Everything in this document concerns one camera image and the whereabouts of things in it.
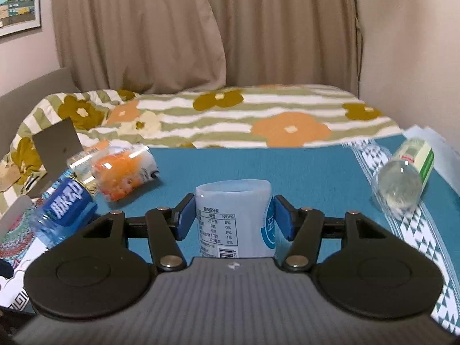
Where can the framed wall picture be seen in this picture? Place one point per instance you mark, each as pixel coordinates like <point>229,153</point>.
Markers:
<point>18,3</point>

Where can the grey upholstered headboard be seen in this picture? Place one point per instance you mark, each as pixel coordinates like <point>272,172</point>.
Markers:
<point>28,90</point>

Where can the teal patterned mat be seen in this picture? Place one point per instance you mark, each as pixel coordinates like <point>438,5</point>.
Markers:
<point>323,172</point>

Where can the colourful patterned cloth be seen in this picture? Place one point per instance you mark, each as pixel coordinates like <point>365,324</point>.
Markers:
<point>14,240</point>

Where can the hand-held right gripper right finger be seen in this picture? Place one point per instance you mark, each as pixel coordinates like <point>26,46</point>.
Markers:
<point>284,219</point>

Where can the beige curtain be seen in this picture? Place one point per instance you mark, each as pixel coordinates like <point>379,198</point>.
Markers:
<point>136,28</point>
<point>287,28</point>

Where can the pale blue labelled bottle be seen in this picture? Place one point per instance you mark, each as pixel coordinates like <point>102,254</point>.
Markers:
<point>233,201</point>

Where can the green label clear plastic bottle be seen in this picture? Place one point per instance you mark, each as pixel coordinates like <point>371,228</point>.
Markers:
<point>402,179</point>

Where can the brown cardboard tag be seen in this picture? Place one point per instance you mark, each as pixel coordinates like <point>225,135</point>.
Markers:
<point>8,176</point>

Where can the orange label plastic bottle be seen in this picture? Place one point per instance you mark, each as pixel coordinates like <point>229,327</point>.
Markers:
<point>122,172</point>

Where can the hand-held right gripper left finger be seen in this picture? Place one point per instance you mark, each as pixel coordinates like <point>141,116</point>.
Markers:
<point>185,219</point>

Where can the blue label plastic bottle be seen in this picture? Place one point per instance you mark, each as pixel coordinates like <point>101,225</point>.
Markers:
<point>68,208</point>

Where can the floral striped blanket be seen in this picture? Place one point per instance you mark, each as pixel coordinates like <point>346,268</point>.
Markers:
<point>287,129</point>

